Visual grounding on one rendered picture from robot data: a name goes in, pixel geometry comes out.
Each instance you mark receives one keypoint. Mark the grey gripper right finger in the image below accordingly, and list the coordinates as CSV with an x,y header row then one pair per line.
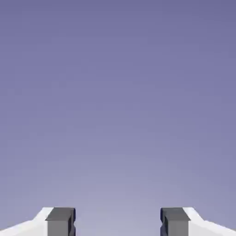
x,y
177,224

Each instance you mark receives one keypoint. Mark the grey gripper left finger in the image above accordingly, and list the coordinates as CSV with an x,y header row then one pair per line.
x,y
58,224

